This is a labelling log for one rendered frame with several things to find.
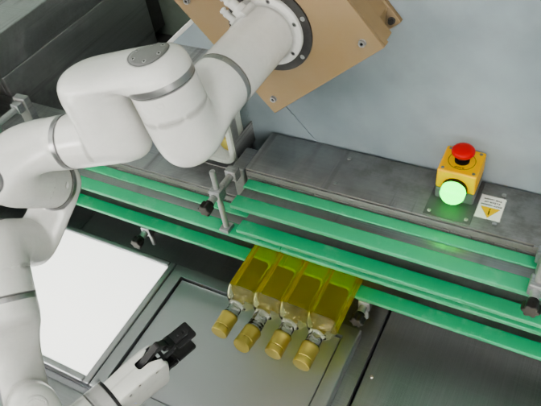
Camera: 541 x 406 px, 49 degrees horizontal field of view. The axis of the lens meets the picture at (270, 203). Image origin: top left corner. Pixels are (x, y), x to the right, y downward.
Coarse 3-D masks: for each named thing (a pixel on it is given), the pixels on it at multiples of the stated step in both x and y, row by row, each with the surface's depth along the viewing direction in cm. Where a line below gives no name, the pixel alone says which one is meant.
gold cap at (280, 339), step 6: (276, 330) 111; (282, 330) 111; (276, 336) 110; (282, 336) 110; (288, 336) 111; (270, 342) 110; (276, 342) 109; (282, 342) 109; (288, 342) 111; (270, 348) 109; (276, 348) 109; (282, 348) 109; (270, 354) 110; (276, 354) 109; (282, 354) 109
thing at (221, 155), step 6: (228, 132) 123; (228, 138) 124; (228, 144) 126; (222, 150) 132; (234, 150) 127; (216, 156) 131; (222, 156) 131; (228, 156) 130; (234, 156) 128; (222, 162) 131; (228, 162) 130
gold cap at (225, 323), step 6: (222, 312) 116; (228, 312) 115; (222, 318) 115; (228, 318) 115; (234, 318) 115; (216, 324) 114; (222, 324) 114; (228, 324) 114; (234, 324) 116; (216, 330) 114; (222, 330) 113; (228, 330) 114; (222, 336) 114
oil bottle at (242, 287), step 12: (252, 252) 124; (264, 252) 123; (276, 252) 123; (252, 264) 121; (264, 264) 121; (240, 276) 120; (252, 276) 119; (228, 288) 119; (240, 288) 118; (252, 288) 117; (240, 300) 117; (252, 300) 118
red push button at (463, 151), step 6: (456, 144) 105; (462, 144) 105; (468, 144) 105; (456, 150) 104; (462, 150) 104; (468, 150) 104; (474, 150) 104; (456, 156) 104; (462, 156) 103; (468, 156) 103
